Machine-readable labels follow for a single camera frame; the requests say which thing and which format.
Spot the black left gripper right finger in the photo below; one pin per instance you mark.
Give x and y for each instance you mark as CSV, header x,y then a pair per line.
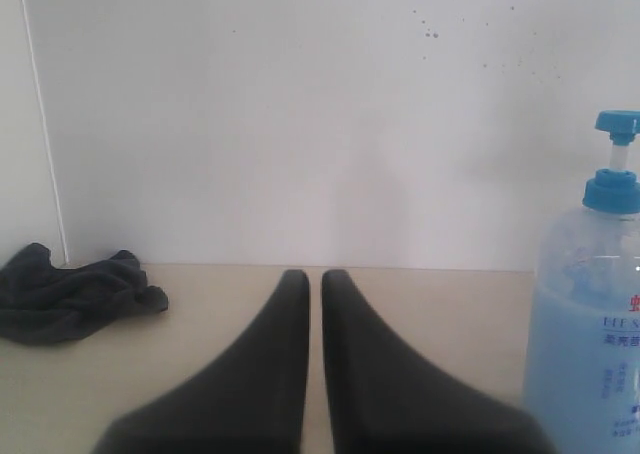
x,y
385,397

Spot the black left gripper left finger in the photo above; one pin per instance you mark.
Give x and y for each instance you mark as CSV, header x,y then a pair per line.
x,y
250,399

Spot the blue pump lotion bottle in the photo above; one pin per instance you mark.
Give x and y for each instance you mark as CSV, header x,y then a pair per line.
x,y
581,380

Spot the dark grey crumpled cloth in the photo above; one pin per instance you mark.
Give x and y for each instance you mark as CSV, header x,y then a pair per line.
x,y
43,305

